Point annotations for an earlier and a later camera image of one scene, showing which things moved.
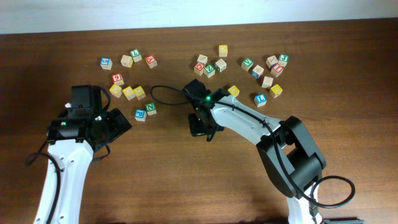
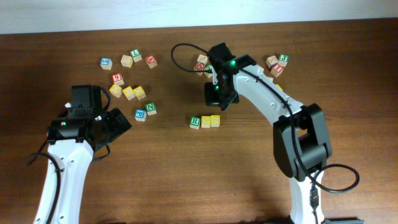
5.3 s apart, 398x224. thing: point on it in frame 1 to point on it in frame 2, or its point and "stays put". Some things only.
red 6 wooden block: [117, 79] stays put
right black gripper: [196, 129] to [212, 98]
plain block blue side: [271, 61] stays put
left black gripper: [119, 124] stays put
